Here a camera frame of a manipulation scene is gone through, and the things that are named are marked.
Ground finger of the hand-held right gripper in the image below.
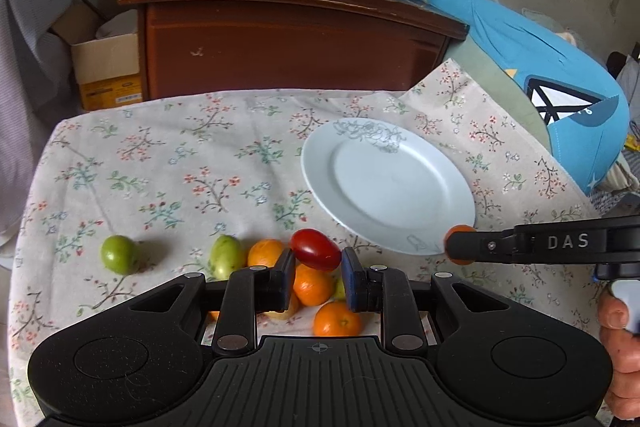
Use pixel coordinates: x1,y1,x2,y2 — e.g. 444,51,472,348
446,229,518,264

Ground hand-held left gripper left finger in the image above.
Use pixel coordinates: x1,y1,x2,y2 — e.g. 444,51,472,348
127,248,297,356

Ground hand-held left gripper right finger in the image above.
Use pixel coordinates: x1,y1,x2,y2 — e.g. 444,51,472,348
341,247,511,356

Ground small orange mandarin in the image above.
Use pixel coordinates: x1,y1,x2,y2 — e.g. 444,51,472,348
444,225,478,265
247,239,286,269
292,263,335,307
313,301,363,338

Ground red cherry tomato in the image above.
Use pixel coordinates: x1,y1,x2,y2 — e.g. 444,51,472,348
290,228,343,272

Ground white plate with grey flowers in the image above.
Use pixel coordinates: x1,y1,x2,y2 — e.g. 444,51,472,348
301,118,477,256

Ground person's right hand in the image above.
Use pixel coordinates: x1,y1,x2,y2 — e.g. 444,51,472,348
597,292,640,421

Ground sage green bedsheet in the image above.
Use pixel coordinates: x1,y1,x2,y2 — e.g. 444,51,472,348
442,24,556,152

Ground floral tablecloth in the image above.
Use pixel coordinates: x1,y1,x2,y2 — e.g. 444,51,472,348
7,57,613,427

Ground grey jacket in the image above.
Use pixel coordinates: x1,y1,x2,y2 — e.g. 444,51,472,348
616,56,640,110

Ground blue plush pillow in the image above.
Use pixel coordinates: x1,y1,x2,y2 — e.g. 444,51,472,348
395,0,631,196

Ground brown wooden nightstand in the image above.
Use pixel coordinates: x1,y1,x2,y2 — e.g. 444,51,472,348
116,0,471,100

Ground open cardboard box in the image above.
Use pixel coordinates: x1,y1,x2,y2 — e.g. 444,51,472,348
52,0,143,112

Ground grey checkered cloth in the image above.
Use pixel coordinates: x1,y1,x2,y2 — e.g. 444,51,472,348
0,0,76,258

